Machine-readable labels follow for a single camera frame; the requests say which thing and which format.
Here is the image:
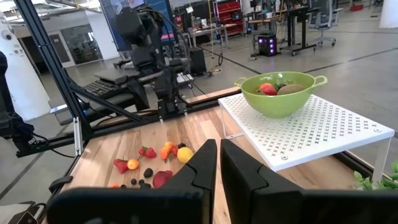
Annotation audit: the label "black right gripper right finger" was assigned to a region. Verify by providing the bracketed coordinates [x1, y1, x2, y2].
[220, 139, 398, 224]

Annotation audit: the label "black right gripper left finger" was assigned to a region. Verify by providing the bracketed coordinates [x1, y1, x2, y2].
[45, 139, 218, 224]

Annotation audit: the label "green colander bowl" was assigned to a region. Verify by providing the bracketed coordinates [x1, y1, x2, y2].
[233, 71, 328, 119]

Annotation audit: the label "brown plastic kiwi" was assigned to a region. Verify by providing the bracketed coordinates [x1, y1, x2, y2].
[275, 83, 307, 96]

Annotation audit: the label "dark red plastic apple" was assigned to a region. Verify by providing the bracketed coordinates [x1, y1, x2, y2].
[152, 170, 174, 189]

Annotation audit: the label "white perforated shelf riser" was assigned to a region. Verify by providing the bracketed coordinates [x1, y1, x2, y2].
[217, 92, 396, 183]

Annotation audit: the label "yellow plastic lemon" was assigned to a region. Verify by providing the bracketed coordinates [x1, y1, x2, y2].
[176, 146, 195, 164]

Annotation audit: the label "small green potted plant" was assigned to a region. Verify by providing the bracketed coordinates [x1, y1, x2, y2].
[353, 160, 398, 191]

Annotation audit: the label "grey office desk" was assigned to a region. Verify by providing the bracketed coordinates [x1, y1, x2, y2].
[49, 67, 156, 125]

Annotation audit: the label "black keyboard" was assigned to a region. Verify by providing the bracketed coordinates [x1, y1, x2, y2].
[82, 80, 121, 99]

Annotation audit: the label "white power strip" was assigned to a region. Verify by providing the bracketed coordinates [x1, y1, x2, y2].
[175, 73, 195, 86]

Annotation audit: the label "black computer tower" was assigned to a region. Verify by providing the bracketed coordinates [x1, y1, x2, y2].
[189, 47, 207, 75]

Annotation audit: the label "computer tower purple lights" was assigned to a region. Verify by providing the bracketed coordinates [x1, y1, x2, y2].
[257, 33, 278, 58]

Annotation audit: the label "white square pillar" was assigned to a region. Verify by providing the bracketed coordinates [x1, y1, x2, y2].
[0, 17, 51, 123]

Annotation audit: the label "black standing desk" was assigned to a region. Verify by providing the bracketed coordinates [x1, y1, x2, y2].
[248, 5, 318, 57]

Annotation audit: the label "grey office chair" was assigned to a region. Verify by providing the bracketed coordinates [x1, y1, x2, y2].
[307, 0, 343, 47]

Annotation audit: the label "computer monitor blue screen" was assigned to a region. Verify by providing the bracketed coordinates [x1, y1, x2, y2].
[99, 0, 177, 52]

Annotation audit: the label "red storage shelving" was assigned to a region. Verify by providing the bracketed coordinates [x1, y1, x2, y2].
[216, 1, 245, 37]

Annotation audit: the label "white round column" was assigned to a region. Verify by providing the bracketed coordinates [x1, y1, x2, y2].
[379, 0, 398, 29]

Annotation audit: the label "black aluminium table frame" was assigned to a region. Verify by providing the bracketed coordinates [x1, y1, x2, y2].
[14, 0, 242, 158]

